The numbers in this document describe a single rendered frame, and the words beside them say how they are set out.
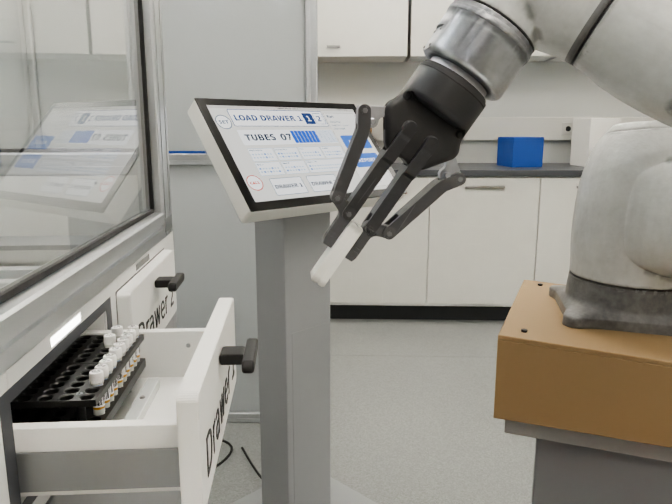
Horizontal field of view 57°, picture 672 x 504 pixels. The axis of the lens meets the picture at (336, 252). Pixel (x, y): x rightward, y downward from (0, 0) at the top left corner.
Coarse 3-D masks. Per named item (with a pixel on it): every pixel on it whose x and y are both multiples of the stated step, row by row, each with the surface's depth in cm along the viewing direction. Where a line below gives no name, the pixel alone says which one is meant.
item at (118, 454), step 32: (160, 352) 74; (192, 352) 75; (160, 384) 73; (160, 416) 65; (32, 448) 50; (64, 448) 51; (96, 448) 51; (128, 448) 51; (160, 448) 51; (32, 480) 51; (64, 480) 51; (96, 480) 51; (128, 480) 51; (160, 480) 52
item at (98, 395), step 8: (136, 344) 68; (128, 352) 65; (128, 360) 65; (120, 368) 62; (112, 376) 59; (88, 384) 57; (104, 384) 57; (88, 392) 56; (96, 392) 56; (104, 392) 57; (80, 400) 54; (88, 400) 54; (96, 400) 54
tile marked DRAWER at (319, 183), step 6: (324, 174) 150; (330, 174) 151; (312, 180) 146; (318, 180) 147; (324, 180) 148; (330, 180) 150; (312, 186) 145; (318, 186) 146; (324, 186) 147; (330, 186) 148
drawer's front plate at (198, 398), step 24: (216, 312) 70; (216, 336) 62; (192, 360) 56; (216, 360) 60; (192, 384) 50; (216, 384) 60; (192, 408) 49; (216, 408) 59; (192, 432) 49; (192, 456) 49; (216, 456) 59; (192, 480) 50
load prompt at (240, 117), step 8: (232, 112) 143; (240, 112) 145; (248, 112) 146; (256, 112) 148; (264, 112) 150; (272, 112) 151; (280, 112) 153; (288, 112) 155; (296, 112) 157; (304, 112) 159; (312, 112) 161; (320, 112) 163; (232, 120) 141; (240, 120) 143; (248, 120) 145; (256, 120) 146; (264, 120) 148; (272, 120) 150; (280, 120) 151; (288, 120) 153; (296, 120) 155; (304, 120) 157; (312, 120) 159; (320, 120) 161
